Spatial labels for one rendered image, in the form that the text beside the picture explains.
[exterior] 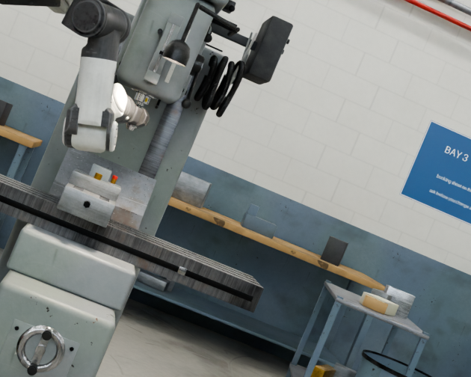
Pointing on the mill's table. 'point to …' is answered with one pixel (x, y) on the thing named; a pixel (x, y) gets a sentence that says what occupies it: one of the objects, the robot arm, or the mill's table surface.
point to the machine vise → (74, 200)
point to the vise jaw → (94, 185)
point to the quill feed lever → (194, 79)
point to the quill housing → (169, 83)
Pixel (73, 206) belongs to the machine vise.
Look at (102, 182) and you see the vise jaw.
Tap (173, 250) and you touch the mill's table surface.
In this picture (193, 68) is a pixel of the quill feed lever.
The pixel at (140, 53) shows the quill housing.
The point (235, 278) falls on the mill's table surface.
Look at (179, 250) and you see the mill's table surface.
